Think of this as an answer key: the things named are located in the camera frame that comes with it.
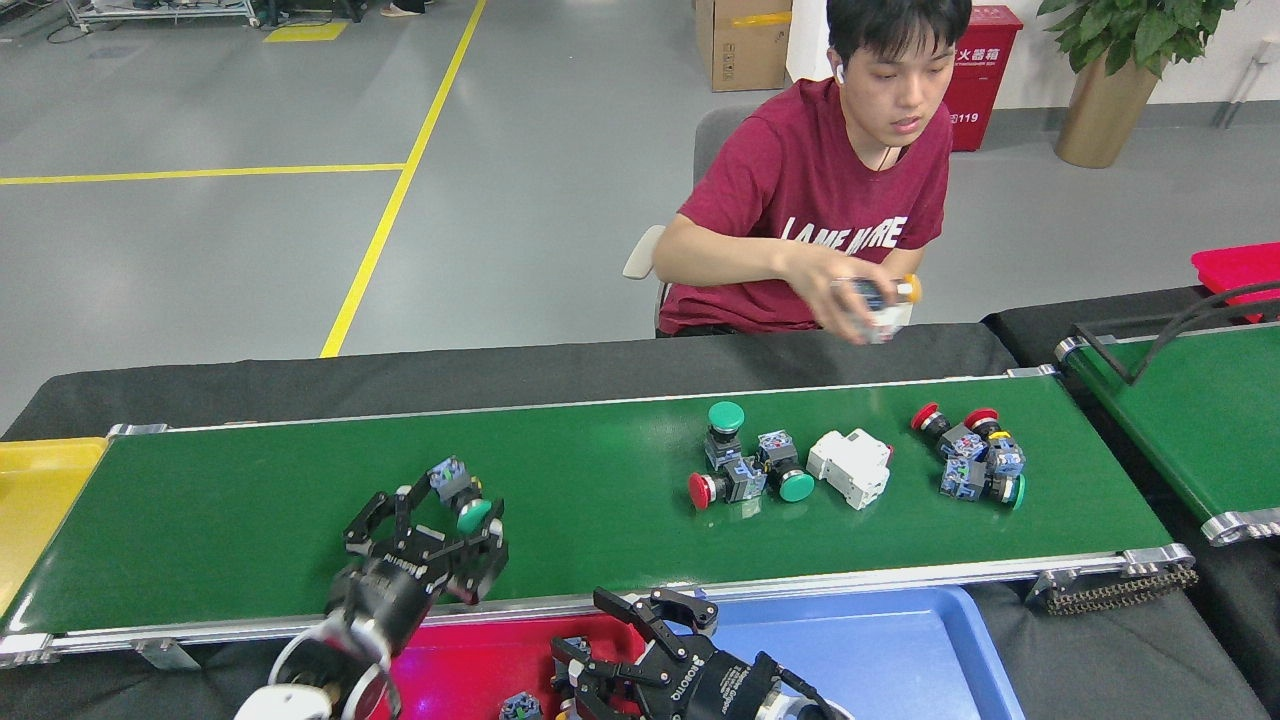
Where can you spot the yellow plastic tray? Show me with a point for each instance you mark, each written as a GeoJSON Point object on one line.
{"type": "Point", "coordinates": [35, 520]}

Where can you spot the person's right hand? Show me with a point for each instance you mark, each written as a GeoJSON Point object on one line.
{"type": "Point", "coordinates": [815, 275]}

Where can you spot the blue plastic tray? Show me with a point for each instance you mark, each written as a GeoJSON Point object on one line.
{"type": "Point", "coordinates": [900, 660]}

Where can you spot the grey office chair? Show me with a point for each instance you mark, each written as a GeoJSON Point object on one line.
{"type": "Point", "coordinates": [720, 140]}

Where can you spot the metal cart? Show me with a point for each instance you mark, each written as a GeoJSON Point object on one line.
{"type": "Point", "coordinates": [160, 12]}

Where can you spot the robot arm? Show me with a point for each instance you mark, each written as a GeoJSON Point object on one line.
{"type": "Point", "coordinates": [815, 712]}
{"type": "Point", "coordinates": [280, 705]}

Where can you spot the push button switch block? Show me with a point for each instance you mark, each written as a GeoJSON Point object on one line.
{"type": "Point", "coordinates": [520, 708]}

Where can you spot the white wall conduit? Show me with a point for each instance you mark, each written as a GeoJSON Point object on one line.
{"type": "Point", "coordinates": [1270, 50]}

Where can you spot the potted plant in gold pot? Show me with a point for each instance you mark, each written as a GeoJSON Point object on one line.
{"type": "Point", "coordinates": [1100, 115]}

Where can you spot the red fire extinguisher cabinet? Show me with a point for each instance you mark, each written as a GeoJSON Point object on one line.
{"type": "Point", "coordinates": [980, 90]}

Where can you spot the cardboard box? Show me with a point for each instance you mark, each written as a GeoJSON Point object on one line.
{"type": "Point", "coordinates": [740, 50]}

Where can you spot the red plastic tray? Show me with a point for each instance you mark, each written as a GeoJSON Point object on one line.
{"type": "Point", "coordinates": [470, 660]}

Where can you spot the person's right forearm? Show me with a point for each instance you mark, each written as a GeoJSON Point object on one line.
{"type": "Point", "coordinates": [720, 258]}

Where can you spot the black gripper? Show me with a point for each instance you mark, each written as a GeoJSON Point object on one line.
{"type": "Point", "coordinates": [385, 595]}
{"type": "Point", "coordinates": [710, 690]}

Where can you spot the person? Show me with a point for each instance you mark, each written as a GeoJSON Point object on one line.
{"type": "Point", "coordinates": [405, 10]}
{"type": "Point", "coordinates": [800, 170]}

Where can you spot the red plastic bin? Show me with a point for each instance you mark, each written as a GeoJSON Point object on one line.
{"type": "Point", "coordinates": [1235, 268]}

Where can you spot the red yellow-ringed push button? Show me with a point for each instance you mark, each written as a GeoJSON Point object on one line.
{"type": "Point", "coordinates": [1005, 458]}

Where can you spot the green conveyor belt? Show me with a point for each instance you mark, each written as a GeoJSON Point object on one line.
{"type": "Point", "coordinates": [200, 500]}
{"type": "Point", "coordinates": [1200, 430]}

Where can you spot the green push button switch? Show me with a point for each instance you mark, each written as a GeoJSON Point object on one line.
{"type": "Point", "coordinates": [473, 515]}
{"type": "Point", "coordinates": [962, 478]}
{"type": "Point", "coordinates": [726, 416]}
{"type": "Point", "coordinates": [797, 486]}

